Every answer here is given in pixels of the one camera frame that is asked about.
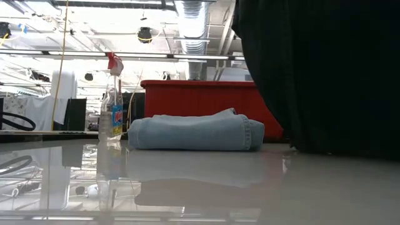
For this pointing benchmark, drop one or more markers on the dark blue jeans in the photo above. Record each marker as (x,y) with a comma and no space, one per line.
(328,78)

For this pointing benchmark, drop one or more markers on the black ceiling device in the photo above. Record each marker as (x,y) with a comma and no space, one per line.
(145,34)

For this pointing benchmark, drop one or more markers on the clear spray bottle red trigger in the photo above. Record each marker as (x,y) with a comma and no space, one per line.
(111,118)

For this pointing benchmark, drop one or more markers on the patterned hanging cloth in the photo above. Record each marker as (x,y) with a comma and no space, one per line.
(14,109)

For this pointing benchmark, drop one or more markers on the red plastic bin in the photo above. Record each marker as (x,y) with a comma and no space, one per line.
(203,100)

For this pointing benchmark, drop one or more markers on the light blue jeans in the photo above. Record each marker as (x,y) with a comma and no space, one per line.
(193,131)

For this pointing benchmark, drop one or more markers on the black cabinet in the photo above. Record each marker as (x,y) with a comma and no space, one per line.
(136,109)

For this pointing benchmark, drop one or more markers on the white hanging cloth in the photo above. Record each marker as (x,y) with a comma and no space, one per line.
(64,84)

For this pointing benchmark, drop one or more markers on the black partition panel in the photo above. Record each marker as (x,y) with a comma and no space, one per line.
(75,114)

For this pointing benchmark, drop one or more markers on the silver ventilation duct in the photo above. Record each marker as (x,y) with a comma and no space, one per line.
(192,28)

